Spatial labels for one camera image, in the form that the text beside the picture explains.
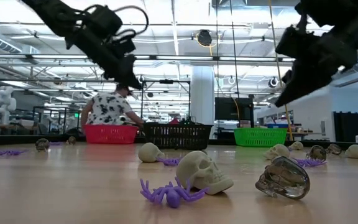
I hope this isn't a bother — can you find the white humanoid robot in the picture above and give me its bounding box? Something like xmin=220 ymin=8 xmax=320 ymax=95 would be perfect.
xmin=0 ymin=86 xmax=17 ymax=126

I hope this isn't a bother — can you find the cream plastic skull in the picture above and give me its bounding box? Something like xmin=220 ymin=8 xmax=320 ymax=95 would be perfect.
xmin=175 ymin=151 xmax=235 ymax=196
xmin=137 ymin=142 xmax=165 ymax=164
xmin=344 ymin=144 xmax=358 ymax=160
xmin=264 ymin=144 xmax=291 ymax=161
xmin=288 ymin=141 xmax=305 ymax=151

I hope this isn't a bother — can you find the long ceiling light bar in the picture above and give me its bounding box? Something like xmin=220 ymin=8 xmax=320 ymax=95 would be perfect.
xmin=0 ymin=54 xmax=295 ymax=64

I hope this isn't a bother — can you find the black flat screen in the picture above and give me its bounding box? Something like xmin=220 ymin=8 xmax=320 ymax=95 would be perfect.
xmin=214 ymin=97 xmax=255 ymax=121

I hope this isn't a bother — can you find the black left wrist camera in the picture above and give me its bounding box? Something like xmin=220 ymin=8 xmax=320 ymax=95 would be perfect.
xmin=84 ymin=4 xmax=124 ymax=37

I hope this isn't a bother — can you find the red plastic basket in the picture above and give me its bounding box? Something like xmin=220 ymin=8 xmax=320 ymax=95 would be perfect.
xmin=83 ymin=124 xmax=139 ymax=145

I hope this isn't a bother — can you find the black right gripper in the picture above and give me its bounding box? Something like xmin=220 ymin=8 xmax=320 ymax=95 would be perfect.
xmin=274 ymin=30 xmax=358 ymax=108

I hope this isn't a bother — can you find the black cabinet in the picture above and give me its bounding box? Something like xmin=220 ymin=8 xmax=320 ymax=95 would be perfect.
xmin=333 ymin=111 xmax=358 ymax=143

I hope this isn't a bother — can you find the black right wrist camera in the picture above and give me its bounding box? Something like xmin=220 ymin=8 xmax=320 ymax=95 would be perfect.
xmin=275 ymin=25 xmax=315 ymax=60

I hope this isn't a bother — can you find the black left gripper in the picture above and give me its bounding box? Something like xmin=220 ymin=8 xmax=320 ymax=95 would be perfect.
xmin=65 ymin=29 xmax=143 ymax=90

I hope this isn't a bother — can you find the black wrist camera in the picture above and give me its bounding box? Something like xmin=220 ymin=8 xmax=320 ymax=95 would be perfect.
xmin=84 ymin=4 xmax=124 ymax=37
xmin=275 ymin=25 xmax=315 ymax=60

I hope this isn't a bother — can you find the green plastic basket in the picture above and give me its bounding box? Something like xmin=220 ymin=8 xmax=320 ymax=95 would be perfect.
xmin=233 ymin=127 xmax=288 ymax=148

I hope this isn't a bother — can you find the white round pillar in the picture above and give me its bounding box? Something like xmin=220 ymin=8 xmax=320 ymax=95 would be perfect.
xmin=190 ymin=65 xmax=216 ymax=125

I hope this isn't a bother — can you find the wooden desk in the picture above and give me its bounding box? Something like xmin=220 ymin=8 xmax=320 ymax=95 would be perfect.
xmin=286 ymin=130 xmax=323 ymax=141

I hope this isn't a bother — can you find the black plastic basket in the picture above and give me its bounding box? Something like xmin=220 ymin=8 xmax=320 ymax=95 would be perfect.
xmin=143 ymin=122 xmax=214 ymax=151

